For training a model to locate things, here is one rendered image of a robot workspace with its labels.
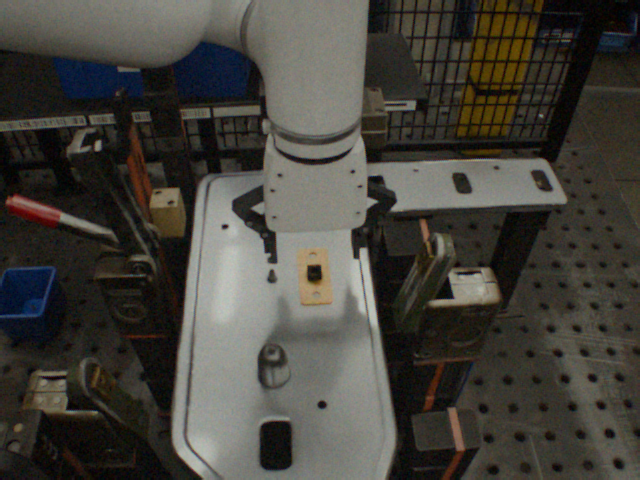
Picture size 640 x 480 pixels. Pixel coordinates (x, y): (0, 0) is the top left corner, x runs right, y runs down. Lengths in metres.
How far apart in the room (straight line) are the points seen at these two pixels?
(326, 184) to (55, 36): 0.29
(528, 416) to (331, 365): 0.45
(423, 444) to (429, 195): 0.35
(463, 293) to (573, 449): 0.42
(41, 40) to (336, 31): 0.21
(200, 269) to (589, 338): 0.70
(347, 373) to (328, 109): 0.28
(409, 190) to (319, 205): 0.26
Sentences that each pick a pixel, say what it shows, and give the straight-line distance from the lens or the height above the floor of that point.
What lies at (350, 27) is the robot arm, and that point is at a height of 1.33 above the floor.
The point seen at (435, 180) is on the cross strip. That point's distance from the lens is 0.80.
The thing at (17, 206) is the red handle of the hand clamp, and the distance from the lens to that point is 0.62.
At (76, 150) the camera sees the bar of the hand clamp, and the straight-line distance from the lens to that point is 0.54.
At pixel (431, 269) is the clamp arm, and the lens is 0.56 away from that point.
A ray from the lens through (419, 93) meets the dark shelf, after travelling 0.92.
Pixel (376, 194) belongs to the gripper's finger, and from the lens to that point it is 0.57.
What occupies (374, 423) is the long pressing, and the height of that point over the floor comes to 1.00.
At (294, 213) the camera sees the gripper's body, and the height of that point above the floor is 1.13.
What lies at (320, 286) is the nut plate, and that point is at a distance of 0.65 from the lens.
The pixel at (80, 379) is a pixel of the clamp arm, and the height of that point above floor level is 1.11.
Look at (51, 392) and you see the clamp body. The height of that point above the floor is 1.07.
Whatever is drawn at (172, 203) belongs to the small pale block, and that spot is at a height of 1.06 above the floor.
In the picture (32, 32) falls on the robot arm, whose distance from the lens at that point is 0.32.
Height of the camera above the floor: 1.52
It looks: 47 degrees down
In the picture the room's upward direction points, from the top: straight up
